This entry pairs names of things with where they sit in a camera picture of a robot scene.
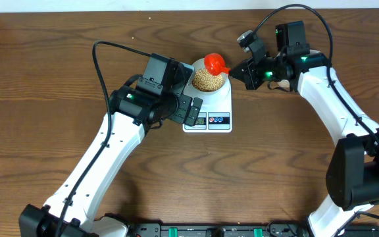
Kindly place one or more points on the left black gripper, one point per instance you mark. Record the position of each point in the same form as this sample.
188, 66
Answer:
183, 102

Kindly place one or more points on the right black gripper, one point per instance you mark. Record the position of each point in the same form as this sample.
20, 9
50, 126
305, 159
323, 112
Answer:
249, 79

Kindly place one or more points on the red plastic measuring scoop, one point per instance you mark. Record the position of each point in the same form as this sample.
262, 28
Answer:
215, 64

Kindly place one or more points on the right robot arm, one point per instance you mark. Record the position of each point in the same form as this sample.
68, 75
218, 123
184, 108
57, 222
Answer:
352, 178

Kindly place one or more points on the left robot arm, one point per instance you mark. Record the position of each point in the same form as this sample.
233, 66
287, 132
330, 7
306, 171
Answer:
141, 104

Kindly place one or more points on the white digital kitchen scale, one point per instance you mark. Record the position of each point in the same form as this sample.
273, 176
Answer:
215, 114

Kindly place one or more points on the grey round bowl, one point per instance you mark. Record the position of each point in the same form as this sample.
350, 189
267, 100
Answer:
203, 81

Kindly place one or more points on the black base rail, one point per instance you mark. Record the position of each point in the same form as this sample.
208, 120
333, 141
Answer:
162, 230

